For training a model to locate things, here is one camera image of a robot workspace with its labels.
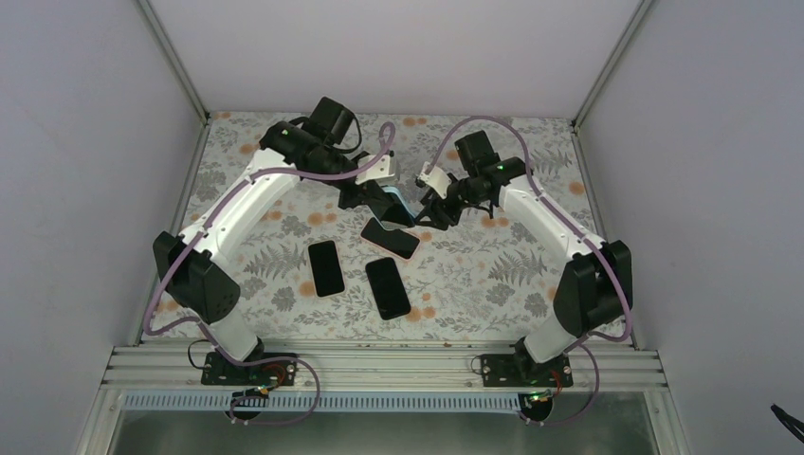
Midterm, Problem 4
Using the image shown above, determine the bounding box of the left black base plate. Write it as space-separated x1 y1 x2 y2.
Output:
200 352 298 388

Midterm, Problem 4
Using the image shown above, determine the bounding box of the phone in pink case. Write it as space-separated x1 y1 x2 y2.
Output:
360 218 421 260

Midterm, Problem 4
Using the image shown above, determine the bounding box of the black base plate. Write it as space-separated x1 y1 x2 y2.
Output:
480 354 574 388
200 352 298 388

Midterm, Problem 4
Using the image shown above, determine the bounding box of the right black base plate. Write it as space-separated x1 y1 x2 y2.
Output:
480 354 574 388

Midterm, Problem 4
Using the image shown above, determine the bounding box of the blue smartphone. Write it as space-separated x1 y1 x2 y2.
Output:
377 193 415 230

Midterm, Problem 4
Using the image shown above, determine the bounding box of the black object at corner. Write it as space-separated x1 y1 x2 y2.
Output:
770 404 804 443

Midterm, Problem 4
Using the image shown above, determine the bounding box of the phone in peach case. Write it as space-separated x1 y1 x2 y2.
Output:
307 240 346 298

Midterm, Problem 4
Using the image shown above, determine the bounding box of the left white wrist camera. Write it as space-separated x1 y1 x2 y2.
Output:
355 155 399 187

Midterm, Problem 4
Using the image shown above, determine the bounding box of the black phone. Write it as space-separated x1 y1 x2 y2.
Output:
365 257 411 320

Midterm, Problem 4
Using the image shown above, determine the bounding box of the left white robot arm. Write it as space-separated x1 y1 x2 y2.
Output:
143 97 397 384

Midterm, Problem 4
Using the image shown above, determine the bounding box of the light blue phone case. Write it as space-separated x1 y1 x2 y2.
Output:
378 186 415 229

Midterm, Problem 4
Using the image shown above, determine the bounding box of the floral patterned mat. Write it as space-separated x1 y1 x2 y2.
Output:
152 111 630 343

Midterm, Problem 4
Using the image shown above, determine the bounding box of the aluminium rail frame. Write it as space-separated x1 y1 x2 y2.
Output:
101 338 668 392

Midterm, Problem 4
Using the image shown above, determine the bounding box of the perforated cable duct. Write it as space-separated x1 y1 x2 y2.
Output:
121 391 521 413

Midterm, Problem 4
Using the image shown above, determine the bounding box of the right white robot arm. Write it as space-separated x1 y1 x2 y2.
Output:
416 132 632 386

